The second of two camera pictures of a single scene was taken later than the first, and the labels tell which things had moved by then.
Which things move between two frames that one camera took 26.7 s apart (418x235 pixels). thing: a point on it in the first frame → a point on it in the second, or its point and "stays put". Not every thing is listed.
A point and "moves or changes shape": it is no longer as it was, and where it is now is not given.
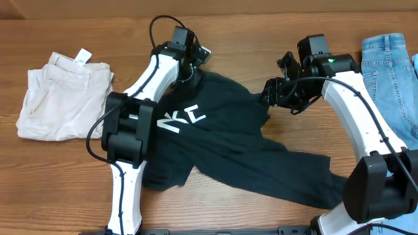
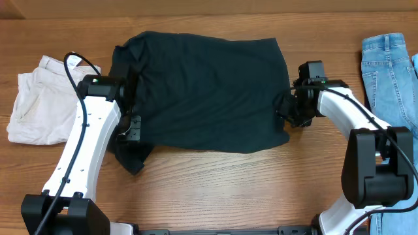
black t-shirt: (208, 122) moves or changes shape
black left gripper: (196, 70) → (135, 133)
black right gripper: (274, 92) → (290, 109)
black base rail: (287, 230) stays put
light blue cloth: (415, 61) stays put
